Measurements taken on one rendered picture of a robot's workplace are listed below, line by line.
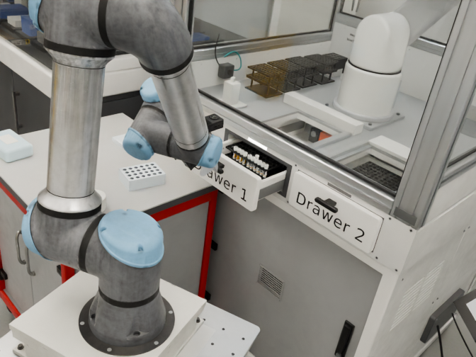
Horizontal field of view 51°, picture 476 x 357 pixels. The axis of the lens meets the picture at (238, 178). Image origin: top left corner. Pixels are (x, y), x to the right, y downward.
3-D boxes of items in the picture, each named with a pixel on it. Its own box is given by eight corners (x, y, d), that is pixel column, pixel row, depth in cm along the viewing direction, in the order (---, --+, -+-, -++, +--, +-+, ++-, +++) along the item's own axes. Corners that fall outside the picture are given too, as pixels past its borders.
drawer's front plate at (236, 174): (251, 212, 144) (257, 179, 138) (188, 168, 161) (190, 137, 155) (256, 210, 145) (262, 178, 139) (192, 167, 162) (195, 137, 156)
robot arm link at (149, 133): (160, 151, 109) (180, 112, 114) (114, 138, 112) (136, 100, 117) (166, 170, 116) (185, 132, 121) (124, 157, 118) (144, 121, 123)
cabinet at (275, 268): (334, 459, 170) (404, 279, 129) (154, 286, 229) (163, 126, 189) (457, 329, 231) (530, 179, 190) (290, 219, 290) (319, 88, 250)
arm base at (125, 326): (142, 359, 94) (144, 319, 89) (72, 330, 97) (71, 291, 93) (178, 308, 106) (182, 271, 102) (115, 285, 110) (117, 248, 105)
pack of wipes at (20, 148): (35, 156, 167) (33, 144, 164) (6, 164, 160) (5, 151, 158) (11, 139, 174) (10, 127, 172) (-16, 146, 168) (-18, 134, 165)
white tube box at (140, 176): (129, 191, 155) (129, 180, 154) (118, 178, 161) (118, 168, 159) (165, 183, 162) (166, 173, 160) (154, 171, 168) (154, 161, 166)
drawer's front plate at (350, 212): (368, 254, 134) (380, 220, 128) (287, 202, 150) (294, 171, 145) (372, 251, 135) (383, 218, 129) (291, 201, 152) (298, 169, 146)
